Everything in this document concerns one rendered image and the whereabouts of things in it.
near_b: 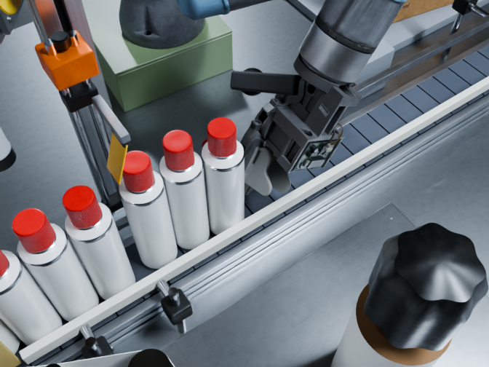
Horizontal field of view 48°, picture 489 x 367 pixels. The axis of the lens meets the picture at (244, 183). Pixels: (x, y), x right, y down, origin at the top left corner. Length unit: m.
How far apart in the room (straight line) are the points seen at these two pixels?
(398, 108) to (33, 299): 0.63
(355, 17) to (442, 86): 0.44
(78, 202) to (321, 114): 0.28
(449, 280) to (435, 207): 0.48
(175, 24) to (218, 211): 0.37
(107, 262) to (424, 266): 0.36
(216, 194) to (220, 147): 0.08
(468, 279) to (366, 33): 0.29
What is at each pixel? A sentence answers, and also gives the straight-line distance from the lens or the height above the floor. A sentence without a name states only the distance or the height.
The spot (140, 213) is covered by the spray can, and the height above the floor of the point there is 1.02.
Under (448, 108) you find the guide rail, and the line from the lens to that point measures 0.93.
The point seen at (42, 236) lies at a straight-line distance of 0.58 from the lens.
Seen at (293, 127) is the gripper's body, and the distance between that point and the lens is 0.63.
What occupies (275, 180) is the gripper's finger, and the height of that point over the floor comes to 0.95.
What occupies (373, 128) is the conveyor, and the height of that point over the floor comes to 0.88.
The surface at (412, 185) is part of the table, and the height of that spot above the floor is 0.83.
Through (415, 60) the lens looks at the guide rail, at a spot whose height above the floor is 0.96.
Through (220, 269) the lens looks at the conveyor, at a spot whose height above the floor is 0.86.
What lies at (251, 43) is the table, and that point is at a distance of 1.11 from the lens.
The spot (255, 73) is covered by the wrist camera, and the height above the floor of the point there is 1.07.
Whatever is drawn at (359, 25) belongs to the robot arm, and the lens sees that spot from 0.60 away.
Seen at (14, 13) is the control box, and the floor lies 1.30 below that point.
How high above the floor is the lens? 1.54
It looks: 54 degrees down
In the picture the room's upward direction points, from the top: straight up
